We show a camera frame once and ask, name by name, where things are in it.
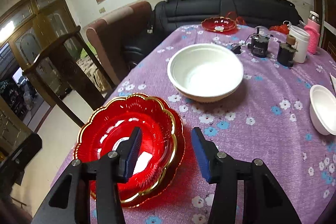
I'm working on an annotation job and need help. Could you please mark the red gold-rimmed plate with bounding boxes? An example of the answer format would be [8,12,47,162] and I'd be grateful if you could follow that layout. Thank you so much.
[72,93,177,205]

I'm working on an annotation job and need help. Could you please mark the beige plastic bowl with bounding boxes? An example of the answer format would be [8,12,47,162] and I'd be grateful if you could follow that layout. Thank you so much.
[172,81,242,103]

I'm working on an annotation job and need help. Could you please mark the purple floral tablecloth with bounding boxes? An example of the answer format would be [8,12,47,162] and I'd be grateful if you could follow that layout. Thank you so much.
[107,25,335,223]

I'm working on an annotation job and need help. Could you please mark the dark wooden chair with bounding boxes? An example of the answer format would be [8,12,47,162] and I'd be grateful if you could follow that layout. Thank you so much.
[23,26,114,128]

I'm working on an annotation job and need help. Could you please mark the wooden glass door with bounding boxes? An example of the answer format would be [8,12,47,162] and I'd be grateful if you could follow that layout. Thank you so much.
[0,0,87,140]

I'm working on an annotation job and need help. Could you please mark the white notebook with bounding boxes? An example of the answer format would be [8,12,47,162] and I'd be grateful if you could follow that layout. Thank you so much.
[330,74,336,94]

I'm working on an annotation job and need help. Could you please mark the black device with cork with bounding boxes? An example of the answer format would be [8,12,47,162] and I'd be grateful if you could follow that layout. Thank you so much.
[277,34,297,67]

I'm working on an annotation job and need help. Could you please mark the small black plug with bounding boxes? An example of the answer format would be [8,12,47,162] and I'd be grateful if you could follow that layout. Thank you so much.
[231,44,242,55]

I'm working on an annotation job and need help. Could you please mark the black power adapter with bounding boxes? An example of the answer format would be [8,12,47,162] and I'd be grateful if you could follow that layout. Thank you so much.
[248,26,272,58]

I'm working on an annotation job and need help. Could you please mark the brown fabric armchair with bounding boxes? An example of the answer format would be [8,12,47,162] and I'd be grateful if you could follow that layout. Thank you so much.
[85,1,152,85]

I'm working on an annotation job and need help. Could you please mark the white plastic jar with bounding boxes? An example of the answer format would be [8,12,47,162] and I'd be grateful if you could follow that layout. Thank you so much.
[289,25,310,64]

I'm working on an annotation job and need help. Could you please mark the pink sleeved thermos bottle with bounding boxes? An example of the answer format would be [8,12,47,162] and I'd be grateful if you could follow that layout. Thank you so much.
[304,11,321,54]

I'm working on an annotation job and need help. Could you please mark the far red plate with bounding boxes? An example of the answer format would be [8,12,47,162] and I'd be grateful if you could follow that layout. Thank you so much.
[201,16,236,33]

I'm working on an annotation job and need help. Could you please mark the red plastic bag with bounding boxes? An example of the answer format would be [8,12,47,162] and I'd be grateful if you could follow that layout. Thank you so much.
[226,11,247,26]

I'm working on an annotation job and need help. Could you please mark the black leather sofa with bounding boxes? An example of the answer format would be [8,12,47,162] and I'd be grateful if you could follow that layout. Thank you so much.
[121,0,302,69]

